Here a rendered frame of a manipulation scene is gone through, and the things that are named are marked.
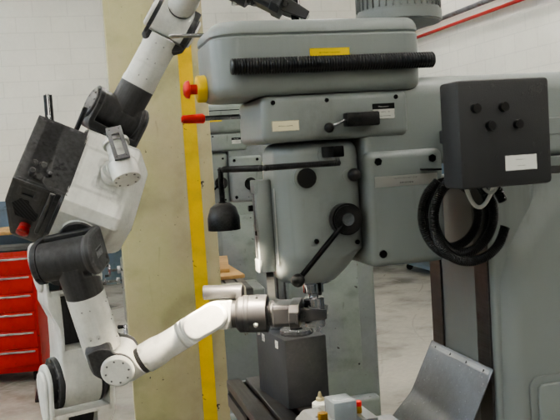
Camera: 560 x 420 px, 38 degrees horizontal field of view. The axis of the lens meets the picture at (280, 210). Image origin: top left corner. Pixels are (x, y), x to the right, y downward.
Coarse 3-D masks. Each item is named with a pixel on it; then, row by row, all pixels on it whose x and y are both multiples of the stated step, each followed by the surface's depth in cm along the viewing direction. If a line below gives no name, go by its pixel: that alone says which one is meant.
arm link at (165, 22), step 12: (168, 0) 199; (180, 0) 194; (192, 0) 192; (168, 12) 201; (180, 12) 198; (192, 12) 200; (156, 24) 201; (168, 24) 201; (180, 24) 201; (192, 24) 202
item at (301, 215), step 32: (288, 160) 175; (320, 160) 175; (352, 160) 178; (288, 192) 175; (320, 192) 176; (352, 192) 178; (288, 224) 176; (320, 224) 176; (288, 256) 177; (352, 256) 181
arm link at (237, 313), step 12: (204, 288) 189; (216, 288) 189; (228, 288) 189; (240, 288) 188; (216, 300) 192; (228, 300) 190; (240, 300) 187; (228, 312) 186; (240, 312) 185; (228, 324) 186; (240, 324) 186
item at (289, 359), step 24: (264, 336) 225; (288, 336) 215; (312, 336) 215; (264, 360) 227; (288, 360) 212; (312, 360) 215; (264, 384) 229; (288, 384) 212; (312, 384) 215; (288, 408) 213
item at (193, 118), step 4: (184, 116) 186; (188, 116) 187; (192, 116) 187; (196, 116) 187; (200, 116) 187; (204, 116) 188; (208, 116) 188; (212, 116) 188; (216, 116) 189; (220, 116) 189; (224, 116) 189; (228, 116) 189; (232, 116) 189; (236, 116) 190; (240, 116) 190; (184, 120) 186; (188, 120) 186; (192, 120) 187; (196, 120) 187; (200, 120) 187; (204, 120) 188; (208, 120) 188; (212, 120) 189
